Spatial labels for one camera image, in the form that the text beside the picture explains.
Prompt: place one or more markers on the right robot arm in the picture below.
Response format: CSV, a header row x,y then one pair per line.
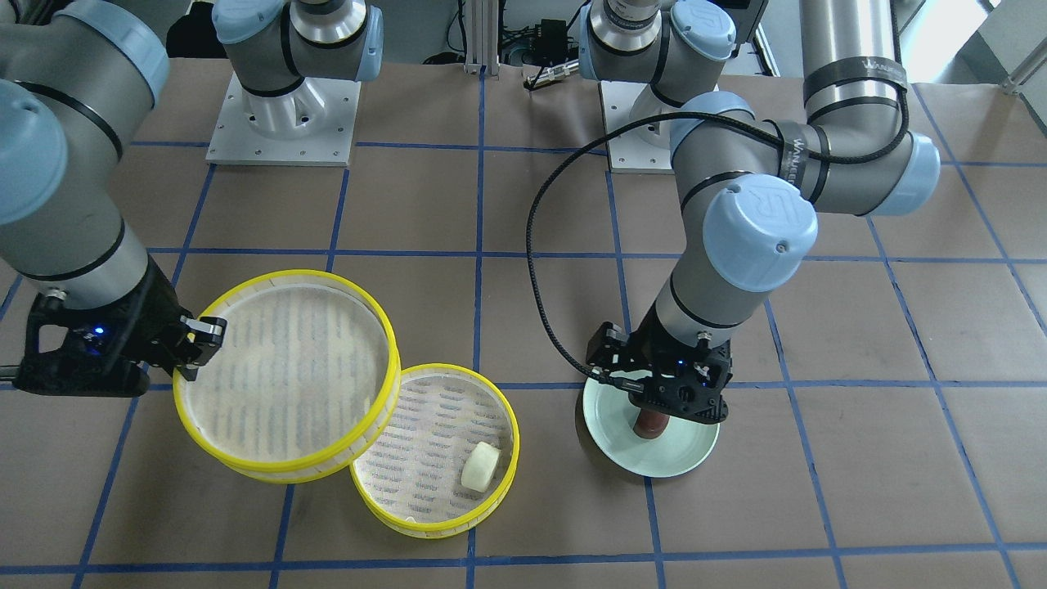
x,y
74,93

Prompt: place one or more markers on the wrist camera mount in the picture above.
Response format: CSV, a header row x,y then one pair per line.
x,y
79,353
687,391

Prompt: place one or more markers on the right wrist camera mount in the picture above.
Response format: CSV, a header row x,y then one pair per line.
x,y
79,353

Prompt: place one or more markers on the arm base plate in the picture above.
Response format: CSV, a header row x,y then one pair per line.
x,y
646,149
312,125

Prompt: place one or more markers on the yellow steamer layer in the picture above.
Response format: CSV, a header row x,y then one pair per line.
x,y
306,380
409,477

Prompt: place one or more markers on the white bun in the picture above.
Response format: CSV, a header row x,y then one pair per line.
x,y
478,471

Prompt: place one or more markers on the yellow steamer top layer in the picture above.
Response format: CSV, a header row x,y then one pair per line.
x,y
306,380

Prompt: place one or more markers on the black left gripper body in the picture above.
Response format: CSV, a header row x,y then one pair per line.
x,y
606,347

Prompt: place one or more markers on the pale green plate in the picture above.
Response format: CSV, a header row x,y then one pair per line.
x,y
610,417

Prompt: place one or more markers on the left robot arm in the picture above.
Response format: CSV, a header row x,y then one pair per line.
x,y
749,190

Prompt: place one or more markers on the yellow steamer bottom layer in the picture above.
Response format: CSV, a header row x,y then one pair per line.
x,y
409,477

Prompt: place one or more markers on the aluminium frame post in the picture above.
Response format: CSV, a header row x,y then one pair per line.
x,y
481,31

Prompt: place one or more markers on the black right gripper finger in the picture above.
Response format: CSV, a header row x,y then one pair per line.
x,y
187,371

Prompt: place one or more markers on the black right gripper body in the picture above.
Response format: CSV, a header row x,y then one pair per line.
x,y
153,315

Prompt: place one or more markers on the dark red bun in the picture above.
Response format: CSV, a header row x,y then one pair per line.
x,y
650,424

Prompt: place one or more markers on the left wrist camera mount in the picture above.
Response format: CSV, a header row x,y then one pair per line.
x,y
687,391

